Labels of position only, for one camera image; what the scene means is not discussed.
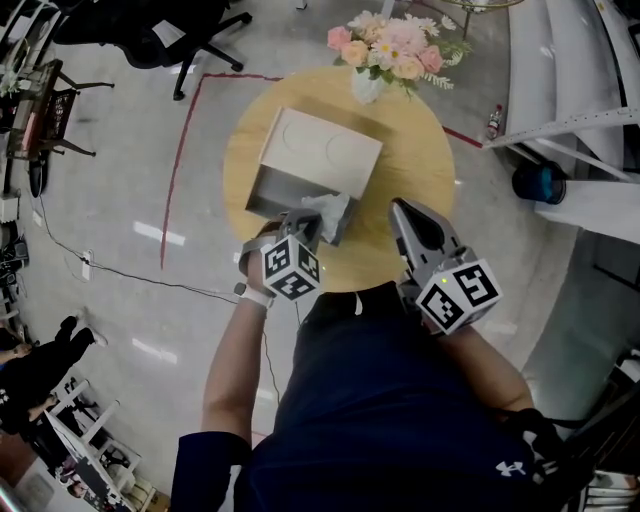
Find clear bottle red cap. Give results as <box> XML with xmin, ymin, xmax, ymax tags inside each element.
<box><xmin>485</xmin><ymin>103</ymin><xmax>504</xmax><ymax>142</ymax></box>

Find white tissue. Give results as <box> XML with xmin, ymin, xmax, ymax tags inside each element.
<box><xmin>301</xmin><ymin>192</ymin><xmax>352</xmax><ymax>244</ymax></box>

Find person's right forearm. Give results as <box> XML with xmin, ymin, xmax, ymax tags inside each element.
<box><xmin>439</xmin><ymin>319</ymin><xmax>534</xmax><ymax>414</ymax></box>

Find person's left forearm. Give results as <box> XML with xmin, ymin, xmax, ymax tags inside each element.
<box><xmin>201</xmin><ymin>294</ymin><xmax>274</xmax><ymax>444</ymax></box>

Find round wire side table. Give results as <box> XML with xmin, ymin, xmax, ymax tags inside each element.
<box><xmin>442</xmin><ymin>0</ymin><xmax>526</xmax><ymax>41</ymax></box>

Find white strap wristwatch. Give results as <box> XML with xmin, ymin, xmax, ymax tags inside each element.
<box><xmin>233</xmin><ymin>282</ymin><xmax>278</xmax><ymax>310</ymax></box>

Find white metal rack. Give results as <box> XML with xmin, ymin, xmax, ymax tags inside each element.
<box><xmin>42</xmin><ymin>377</ymin><xmax>157</xmax><ymax>512</ymax></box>

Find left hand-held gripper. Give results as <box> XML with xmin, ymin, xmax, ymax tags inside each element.
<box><xmin>238</xmin><ymin>208</ymin><xmax>324</xmax><ymax>302</ymax></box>

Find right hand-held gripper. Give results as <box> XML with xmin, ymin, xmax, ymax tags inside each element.
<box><xmin>390</xmin><ymin>198</ymin><xmax>503</xmax><ymax>337</ymax></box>

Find wooden tissue box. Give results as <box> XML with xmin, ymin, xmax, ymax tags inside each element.
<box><xmin>243</xmin><ymin>105</ymin><xmax>384</xmax><ymax>247</ymax></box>

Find black bin blue liner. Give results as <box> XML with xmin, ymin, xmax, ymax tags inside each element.
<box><xmin>510</xmin><ymin>160</ymin><xmax>569</xmax><ymax>206</ymax></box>

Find person's navy shirt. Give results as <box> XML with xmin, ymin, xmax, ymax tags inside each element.
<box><xmin>169</xmin><ymin>282</ymin><xmax>596</xmax><ymax>512</ymax></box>

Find round wooden table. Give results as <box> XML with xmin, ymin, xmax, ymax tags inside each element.
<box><xmin>222</xmin><ymin>67</ymin><xmax>457</xmax><ymax>294</ymax></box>

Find white wall shelving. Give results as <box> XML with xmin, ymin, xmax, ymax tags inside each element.
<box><xmin>0</xmin><ymin>0</ymin><xmax>62</xmax><ymax>67</ymax></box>

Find black floor cable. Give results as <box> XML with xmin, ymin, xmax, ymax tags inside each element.
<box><xmin>37</xmin><ymin>194</ymin><xmax>282</xmax><ymax>402</ymax></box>

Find dark folding side table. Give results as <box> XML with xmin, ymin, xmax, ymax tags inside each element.
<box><xmin>4</xmin><ymin>58</ymin><xmax>117</xmax><ymax>162</ymax></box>

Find black office chair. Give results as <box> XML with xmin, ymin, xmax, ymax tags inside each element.
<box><xmin>52</xmin><ymin>0</ymin><xmax>254</xmax><ymax>103</ymax></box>

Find white slanted shelf unit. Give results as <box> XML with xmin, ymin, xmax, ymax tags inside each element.
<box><xmin>482</xmin><ymin>0</ymin><xmax>640</xmax><ymax>246</ymax></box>

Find black vacuum cleaner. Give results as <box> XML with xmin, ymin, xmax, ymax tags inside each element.
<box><xmin>27</xmin><ymin>157</ymin><xmax>49</xmax><ymax>199</ymax></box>

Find person's left hand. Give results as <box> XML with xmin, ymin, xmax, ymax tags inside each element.
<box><xmin>246</xmin><ymin>248</ymin><xmax>276</xmax><ymax>298</ymax></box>

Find black chair frame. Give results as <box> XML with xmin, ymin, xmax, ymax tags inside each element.
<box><xmin>564</xmin><ymin>349</ymin><xmax>640</xmax><ymax>512</ymax></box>

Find pink flower bouquet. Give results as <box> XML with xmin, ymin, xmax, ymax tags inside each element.
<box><xmin>327</xmin><ymin>9</ymin><xmax>474</xmax><ymax>99</ymax></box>

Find white ribbed vase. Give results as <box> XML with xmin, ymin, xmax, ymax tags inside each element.
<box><xmin>350</xmin><ymin>67</ymin><xmax>387</xmax><ymax>105</ymax></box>

